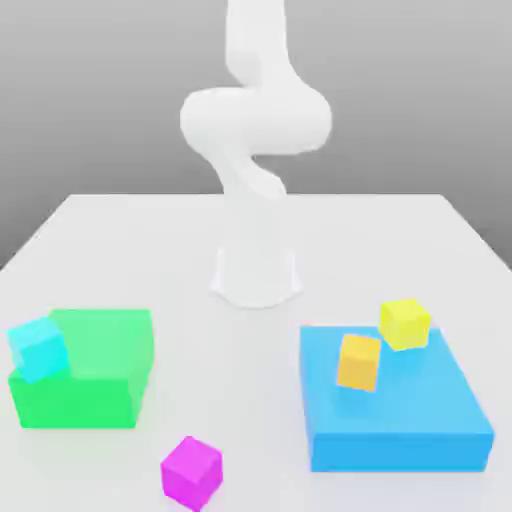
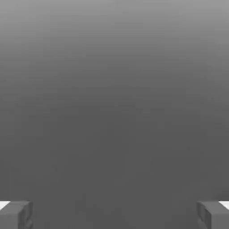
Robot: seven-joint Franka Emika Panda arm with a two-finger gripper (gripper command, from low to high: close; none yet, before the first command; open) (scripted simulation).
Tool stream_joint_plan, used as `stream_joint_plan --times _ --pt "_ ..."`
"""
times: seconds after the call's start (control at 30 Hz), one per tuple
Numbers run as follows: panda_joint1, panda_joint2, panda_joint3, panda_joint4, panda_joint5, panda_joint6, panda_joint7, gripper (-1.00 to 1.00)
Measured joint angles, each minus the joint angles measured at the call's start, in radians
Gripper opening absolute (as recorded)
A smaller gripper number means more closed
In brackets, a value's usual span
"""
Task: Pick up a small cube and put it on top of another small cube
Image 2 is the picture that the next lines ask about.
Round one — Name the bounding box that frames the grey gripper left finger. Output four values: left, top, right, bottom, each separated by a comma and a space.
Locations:
0, 200, 34, 229

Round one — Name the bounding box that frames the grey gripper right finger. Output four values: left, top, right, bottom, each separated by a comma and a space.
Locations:
196, 200, 229, 229

